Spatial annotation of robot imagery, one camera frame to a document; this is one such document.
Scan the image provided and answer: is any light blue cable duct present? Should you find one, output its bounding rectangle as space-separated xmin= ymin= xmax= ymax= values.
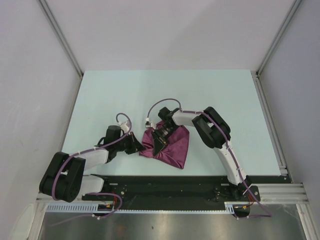
xmin=45 ymin=199 xmax=250 ymax=215

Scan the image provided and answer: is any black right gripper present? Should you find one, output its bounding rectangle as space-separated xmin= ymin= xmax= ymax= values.
xmin=150 ymin=124 xmax=179 ymax=157

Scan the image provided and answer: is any aluminium frame post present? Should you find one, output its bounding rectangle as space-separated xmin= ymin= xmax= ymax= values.
xmin=255 ymin=0 xmax=304 ymax=78
xmin=36 ymin=0 xmax=84 ymax=79

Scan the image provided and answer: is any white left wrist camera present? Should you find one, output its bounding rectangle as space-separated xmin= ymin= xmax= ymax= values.
xmin=117 ymin=120 xmax=132 ymax=133

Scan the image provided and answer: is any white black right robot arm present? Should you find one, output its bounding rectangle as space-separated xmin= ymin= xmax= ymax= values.
xmin=151 ymin=106 xmax=256 ymax=201

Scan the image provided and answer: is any aluminium frame post left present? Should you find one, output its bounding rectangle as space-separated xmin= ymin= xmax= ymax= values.
xmin=36 ymin=0 xmax=84 ymax=79

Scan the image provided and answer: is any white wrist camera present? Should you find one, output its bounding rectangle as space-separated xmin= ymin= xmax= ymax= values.
xmin=117 ymin=120 xmax=132 ymax=133
xmin=145 ymin=117 xmax=156 ymax=129

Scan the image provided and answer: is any aluminium frame post right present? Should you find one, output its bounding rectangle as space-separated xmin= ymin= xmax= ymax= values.
xmin=255 ymin=0 xmax=304 ymax=78

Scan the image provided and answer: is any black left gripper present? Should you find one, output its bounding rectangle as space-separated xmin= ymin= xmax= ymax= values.
xmin=114 ymin=131 xmax=146 ymax=155

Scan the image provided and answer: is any purple satin napkin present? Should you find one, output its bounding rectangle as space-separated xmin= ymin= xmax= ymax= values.
xmin=139 ymin=126 xmax=190 ymax=169

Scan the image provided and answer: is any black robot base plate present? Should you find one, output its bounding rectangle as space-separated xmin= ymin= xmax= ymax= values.
xmin=81 ymin=175 xmax=254 ymax=205

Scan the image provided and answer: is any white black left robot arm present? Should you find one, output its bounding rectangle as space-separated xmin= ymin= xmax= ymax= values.
xmin=39 ymin=125 xmax=146 ymax=203

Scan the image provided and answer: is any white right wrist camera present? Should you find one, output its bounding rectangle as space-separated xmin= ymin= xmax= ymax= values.
xmin=145 ymin=117 xmax=156 ymax=129

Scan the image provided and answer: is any aluminium frame rail front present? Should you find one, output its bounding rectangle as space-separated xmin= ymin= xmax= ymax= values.
xmin=35 ymin=183 xmax=309 ymax=204

